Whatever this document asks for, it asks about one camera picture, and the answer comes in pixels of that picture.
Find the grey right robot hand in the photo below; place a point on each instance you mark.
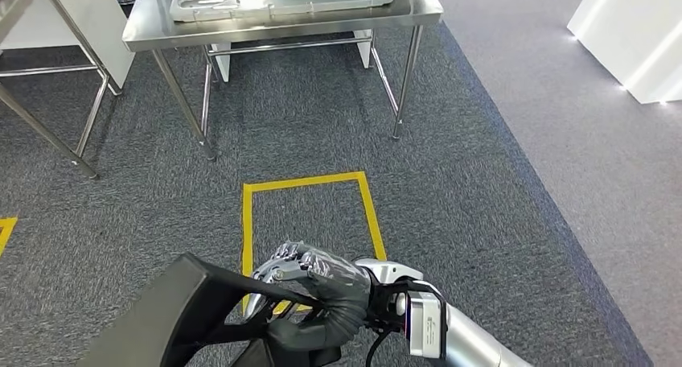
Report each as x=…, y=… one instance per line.
x=330, y=276

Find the black plastic frame part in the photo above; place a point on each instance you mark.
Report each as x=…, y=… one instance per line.
x=176, y=311

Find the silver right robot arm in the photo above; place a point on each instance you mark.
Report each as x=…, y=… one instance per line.
x=469, y=343

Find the stainless steel workbench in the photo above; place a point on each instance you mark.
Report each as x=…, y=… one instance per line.
x=160, y=34

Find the stamped grey metal panel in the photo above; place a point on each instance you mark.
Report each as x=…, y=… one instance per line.
x=266, y=2

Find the white booth panel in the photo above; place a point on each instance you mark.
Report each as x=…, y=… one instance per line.
x=96, y=28

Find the white lit block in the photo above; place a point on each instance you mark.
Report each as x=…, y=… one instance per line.
x=629, y=34

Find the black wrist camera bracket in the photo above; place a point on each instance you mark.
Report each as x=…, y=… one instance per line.
x=383, y=306

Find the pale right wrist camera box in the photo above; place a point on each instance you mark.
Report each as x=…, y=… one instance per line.
x=426, y=324

